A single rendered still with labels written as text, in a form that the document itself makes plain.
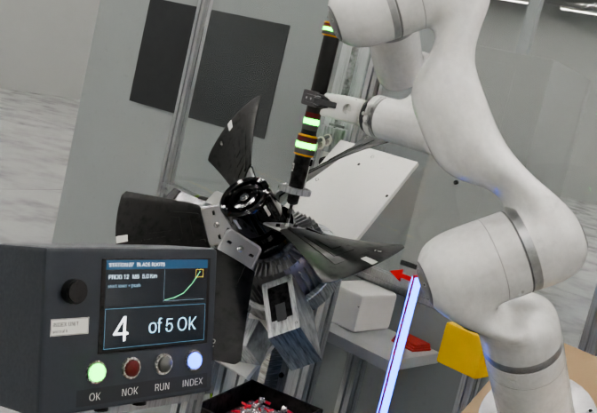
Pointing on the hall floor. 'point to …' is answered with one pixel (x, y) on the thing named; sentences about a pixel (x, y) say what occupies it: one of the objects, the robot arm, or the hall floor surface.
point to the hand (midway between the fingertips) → (316, 99)
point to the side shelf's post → (350, 385)
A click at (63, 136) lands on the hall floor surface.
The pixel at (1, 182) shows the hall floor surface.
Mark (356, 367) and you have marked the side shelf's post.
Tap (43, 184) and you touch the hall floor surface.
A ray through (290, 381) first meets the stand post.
